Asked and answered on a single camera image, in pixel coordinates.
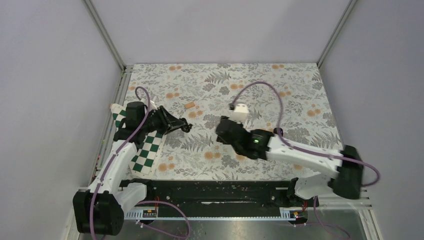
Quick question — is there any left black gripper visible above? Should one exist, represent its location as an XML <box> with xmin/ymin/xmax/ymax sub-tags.
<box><xmin>141</xmin><ymin>105</ymin><xmax>186</xmax><ymax>136</ymax></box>

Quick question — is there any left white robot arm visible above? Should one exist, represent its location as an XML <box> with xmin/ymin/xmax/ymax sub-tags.
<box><xmin>72</xmin><ymin>101</ymin><xmax>192</xmax><ymax>236</ymax></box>

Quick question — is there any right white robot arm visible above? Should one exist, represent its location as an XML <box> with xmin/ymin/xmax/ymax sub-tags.
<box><xmin>215</xmin><ymin>116</ymin><xmax>364</xmax><ymax>206</ymax></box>

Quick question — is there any small wooden block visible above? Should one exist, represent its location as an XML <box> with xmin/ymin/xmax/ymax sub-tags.
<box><xmin>184</xmin><ymin>102</ymin><xmax>196</xmax><ymax>109</ymax></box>

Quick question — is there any green white checkered mat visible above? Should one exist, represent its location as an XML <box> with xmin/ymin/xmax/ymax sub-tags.
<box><xmin>110</xmin><ymin>103</ymin><xmax>166</xmax><ymax>179</ymax></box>

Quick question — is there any floral patterned table mat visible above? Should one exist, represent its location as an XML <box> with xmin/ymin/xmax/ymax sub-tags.
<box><xmin>124</xmin><ymin>63</ymin><xmax>342</xmax><ymax>181</ymax></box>

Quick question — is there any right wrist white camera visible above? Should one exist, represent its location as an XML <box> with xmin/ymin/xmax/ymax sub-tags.
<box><xmin>229</xmin><ymin>103</ymin><xmax>249</xmax><ymax>124</ymax></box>

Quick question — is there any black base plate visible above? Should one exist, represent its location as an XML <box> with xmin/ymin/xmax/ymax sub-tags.
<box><xmin>119</xmin><ymin>178</ymin><xmax>314</xmax><ymax>217</ymax></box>

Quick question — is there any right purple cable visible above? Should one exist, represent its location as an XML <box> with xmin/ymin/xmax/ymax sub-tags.
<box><xmin>229</xmin><ymin>81</ymin><xmax>381</xmax><ymax>239</ymax></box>

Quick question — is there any perforated metal rail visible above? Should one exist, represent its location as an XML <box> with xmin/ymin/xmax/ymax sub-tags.
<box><xmin>124</xmin><ymin>207</ymin><xmax>307</xmax><ymax>221</ymax></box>

